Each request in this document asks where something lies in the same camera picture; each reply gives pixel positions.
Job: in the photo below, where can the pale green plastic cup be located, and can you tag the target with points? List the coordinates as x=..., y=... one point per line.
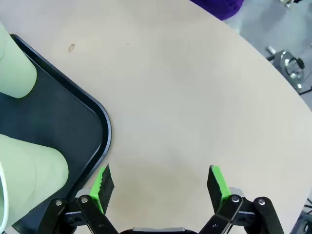
x=14, y=65
x=31, y=175

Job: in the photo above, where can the person in purple hoodie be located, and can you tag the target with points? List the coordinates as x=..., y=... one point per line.
x=214, y=7

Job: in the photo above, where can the metal stand base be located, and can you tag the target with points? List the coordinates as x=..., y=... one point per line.
x=287, y=63

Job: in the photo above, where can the black plastic serving tray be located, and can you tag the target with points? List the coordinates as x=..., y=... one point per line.
x=63, y=117

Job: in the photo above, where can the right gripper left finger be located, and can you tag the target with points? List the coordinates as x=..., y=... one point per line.
x=101, y=195

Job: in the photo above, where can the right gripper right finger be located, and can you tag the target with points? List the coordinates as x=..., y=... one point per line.
x=217, y=190

